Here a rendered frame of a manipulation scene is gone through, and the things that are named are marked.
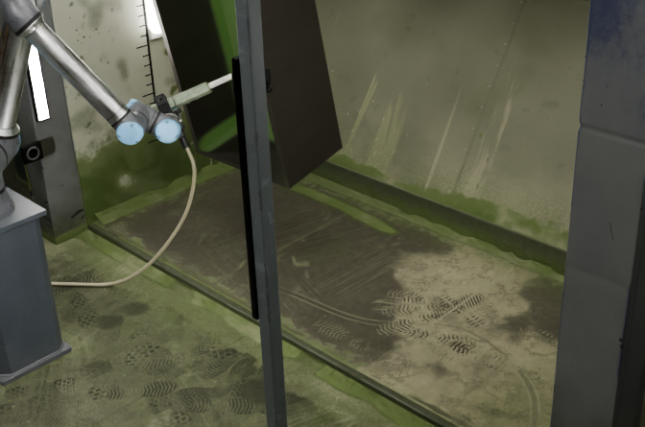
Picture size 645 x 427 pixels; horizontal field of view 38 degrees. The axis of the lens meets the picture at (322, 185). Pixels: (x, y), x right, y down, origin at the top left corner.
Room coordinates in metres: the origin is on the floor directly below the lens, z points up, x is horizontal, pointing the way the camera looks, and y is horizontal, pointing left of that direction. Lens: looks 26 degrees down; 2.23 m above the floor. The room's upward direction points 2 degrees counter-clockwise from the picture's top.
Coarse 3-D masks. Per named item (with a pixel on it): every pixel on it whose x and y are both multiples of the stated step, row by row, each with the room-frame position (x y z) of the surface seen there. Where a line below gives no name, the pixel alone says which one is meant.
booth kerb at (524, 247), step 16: (320, 176) 4.48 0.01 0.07; (336, 176) 4.40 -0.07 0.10; (352, 176) 4.32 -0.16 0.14; (368, 176) 4.25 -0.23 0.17; (368, 192) 4.24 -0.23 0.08; (384, 192) 4.17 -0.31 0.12; (400, 192) 4.09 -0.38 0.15; (400, 208) 4.09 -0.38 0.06; (416, 208) 4.02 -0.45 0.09; (432, 208) 3.95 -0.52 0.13; (448, 208) 3.89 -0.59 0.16; (448, 224) 3.88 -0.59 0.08; (464, 224) 3.82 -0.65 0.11; (480, 224) 3.76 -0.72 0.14; (496, 224) 3.70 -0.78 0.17; (496, 240) 3.69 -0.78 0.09; (512, 240) 3.64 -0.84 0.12; (528, 240) 3.58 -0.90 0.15; (528, 256) 3.57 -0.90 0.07; (544, 256) 3.52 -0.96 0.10; (560, 256) 3.46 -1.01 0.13; (560, 272) 3.46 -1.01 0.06
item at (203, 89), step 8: (216, 80) 3.58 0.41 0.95; (224, 80) 3.58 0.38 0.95; (192, 88) 3.56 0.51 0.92; (200, 88) 3.55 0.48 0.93; (208, 88) 3.56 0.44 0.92; (176, 96) 3.54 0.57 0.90; (184, 96) 3.54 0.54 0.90; (192, 96) 3.54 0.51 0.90; (200, 96) 3.55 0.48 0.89; (176, 104) 3.53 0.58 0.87; (184, 104) 3.54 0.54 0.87; (184, 136) 3.52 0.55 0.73; (184, 144) 3.51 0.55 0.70
